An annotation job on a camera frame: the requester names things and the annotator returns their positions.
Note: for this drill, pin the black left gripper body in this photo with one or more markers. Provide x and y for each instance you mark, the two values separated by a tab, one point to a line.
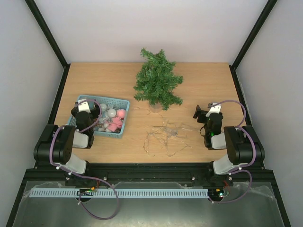
96	113

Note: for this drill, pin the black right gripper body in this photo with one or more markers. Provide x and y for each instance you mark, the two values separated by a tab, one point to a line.
203	116

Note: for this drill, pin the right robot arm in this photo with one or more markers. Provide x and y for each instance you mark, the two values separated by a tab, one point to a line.
242	144

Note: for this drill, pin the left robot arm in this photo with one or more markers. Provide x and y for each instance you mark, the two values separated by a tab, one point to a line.
56	143

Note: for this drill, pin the wooden tree base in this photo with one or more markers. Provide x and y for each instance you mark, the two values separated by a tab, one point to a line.
156	108

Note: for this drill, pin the small green christmas tree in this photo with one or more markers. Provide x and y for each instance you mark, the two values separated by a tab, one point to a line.
156	80

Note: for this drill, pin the white frosted ball ornament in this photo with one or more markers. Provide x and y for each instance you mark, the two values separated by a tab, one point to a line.
103	107

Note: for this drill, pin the light blue plastic basket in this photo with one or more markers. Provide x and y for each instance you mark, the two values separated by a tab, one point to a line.
112	103

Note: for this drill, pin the pink felt ornament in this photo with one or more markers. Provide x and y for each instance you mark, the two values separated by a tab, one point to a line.
114	124

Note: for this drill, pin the pink pompom ornament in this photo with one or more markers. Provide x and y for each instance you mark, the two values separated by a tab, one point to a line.
121	113

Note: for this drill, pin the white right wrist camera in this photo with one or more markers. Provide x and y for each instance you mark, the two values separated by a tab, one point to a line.
213	108

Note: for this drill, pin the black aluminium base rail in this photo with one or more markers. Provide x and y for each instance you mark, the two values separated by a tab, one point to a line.
185	174

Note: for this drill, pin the light blue cable duct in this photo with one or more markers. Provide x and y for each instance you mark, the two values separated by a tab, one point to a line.
120	193

